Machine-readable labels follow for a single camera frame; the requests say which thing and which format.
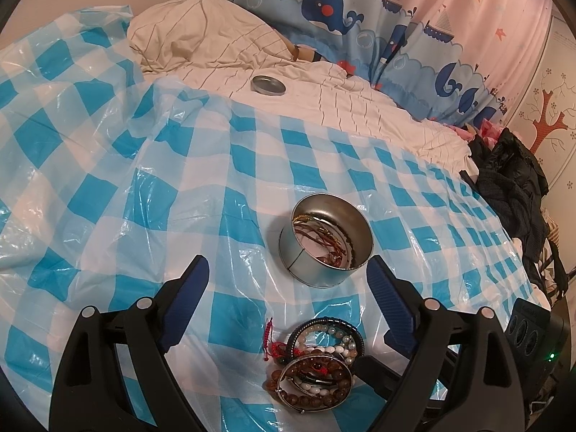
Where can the black clothing heap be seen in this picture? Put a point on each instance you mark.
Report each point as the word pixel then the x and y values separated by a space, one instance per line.
pixel 508 180

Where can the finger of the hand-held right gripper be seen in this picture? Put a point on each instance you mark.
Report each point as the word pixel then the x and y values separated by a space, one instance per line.
pixel 378 371

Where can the round silver tin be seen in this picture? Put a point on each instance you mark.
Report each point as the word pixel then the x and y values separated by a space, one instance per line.
pixel 310 266

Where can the round silver tin lid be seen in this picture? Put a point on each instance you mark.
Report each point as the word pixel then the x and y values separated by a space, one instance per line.
pixel 268 85

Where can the brown and black object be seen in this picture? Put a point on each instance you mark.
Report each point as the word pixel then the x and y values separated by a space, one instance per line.
pixel 306 53

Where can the cream striped pillow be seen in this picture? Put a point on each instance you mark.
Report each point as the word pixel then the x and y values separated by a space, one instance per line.
pixel 202 31

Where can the blue whale print curtain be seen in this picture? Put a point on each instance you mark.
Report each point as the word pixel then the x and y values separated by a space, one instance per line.
pixel 333 4

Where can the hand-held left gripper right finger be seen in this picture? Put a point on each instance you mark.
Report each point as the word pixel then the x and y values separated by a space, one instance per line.
pixel 387 297

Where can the pink cloth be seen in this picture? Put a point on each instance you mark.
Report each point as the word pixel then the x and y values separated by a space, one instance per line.
pixel 488 130

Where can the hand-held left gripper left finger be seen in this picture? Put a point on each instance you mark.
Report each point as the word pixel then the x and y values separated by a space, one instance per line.
pixel 191 292

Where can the blue checkered plastic sheet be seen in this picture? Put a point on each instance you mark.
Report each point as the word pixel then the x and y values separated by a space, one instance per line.
pixel 135 166

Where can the pink starfish print curtain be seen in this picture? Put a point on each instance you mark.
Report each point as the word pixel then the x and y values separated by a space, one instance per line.
pixel 495 4

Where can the white striped quilt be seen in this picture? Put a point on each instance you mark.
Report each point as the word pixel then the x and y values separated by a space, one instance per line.
pixel 342 99

